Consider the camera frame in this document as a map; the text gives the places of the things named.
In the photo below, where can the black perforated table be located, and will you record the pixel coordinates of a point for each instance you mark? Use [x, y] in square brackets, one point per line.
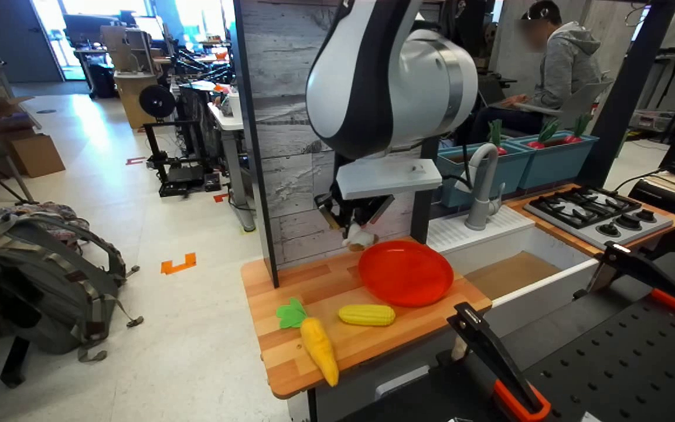
[604, 358]

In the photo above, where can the white plush toy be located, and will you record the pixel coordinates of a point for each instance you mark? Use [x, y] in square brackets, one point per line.
[359, 237]

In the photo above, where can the black orange clamp far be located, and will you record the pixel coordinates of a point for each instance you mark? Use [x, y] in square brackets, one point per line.
[618, 258]

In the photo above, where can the orange plate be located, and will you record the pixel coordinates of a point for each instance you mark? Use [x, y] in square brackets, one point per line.
[405, 273]

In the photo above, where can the blue plastic bin left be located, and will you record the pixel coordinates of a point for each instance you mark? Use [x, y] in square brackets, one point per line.
[460, 174]

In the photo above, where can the black orange clamp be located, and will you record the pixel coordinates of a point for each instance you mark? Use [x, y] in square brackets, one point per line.
[511, 392]
[618, 258]

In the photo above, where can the seated person grey hoodie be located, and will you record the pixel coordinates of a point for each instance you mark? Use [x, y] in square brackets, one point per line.
[567, 68]

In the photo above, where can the orange floor tape marker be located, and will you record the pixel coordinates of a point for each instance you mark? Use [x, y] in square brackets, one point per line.
[180, 265]

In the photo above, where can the grey wood backsplash panel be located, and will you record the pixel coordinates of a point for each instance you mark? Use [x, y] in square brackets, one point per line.
[279, 41]

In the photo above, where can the grey toy faucet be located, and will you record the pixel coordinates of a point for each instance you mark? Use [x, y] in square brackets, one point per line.
[483, 206]

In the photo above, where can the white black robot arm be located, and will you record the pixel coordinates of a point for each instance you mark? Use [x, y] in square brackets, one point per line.
[382, 82]

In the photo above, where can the toy stove top burners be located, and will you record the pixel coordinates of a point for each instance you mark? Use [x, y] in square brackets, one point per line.
[589, 218]

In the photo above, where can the cardboard box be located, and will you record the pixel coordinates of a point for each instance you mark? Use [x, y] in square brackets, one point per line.
[35, 155]

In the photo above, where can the white toy sink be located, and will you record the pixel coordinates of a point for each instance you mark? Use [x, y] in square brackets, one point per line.
[508, 256]

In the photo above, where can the grey backpack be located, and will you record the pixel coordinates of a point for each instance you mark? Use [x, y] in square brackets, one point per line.
[58, 281]

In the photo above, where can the blue plastic bin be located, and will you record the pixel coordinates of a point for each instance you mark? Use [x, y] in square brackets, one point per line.
[554, 162]
[460, 174]

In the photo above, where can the black orange clamp near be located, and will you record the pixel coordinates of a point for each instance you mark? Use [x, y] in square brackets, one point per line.
[511, 392]

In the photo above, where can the grey white desk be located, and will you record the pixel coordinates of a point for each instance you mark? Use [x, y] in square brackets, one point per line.
[228, 120]

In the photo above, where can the yellow carrot plush green top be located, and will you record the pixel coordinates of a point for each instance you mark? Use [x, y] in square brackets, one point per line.
[315, 339]

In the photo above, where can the blue plastic bin right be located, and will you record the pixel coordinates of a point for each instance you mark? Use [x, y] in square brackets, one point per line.
[554, 162]

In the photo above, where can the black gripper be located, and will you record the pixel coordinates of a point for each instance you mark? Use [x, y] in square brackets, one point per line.
[340, 215]

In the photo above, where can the wooden toy kitchen counter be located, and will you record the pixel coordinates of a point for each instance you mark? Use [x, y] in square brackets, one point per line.
[323, 287]

